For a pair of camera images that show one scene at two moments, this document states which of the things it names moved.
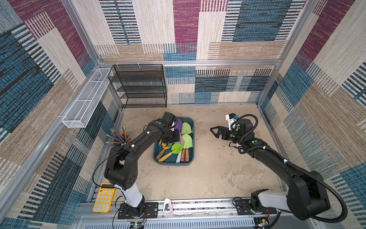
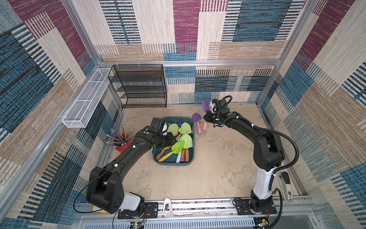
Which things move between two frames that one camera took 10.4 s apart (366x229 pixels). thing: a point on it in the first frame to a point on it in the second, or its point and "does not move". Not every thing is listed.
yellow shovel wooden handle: [160, 155] does not move
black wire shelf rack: [139, 84] does not move
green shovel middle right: [188, 144] does not move
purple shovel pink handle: [178, 125] to [197, 117]
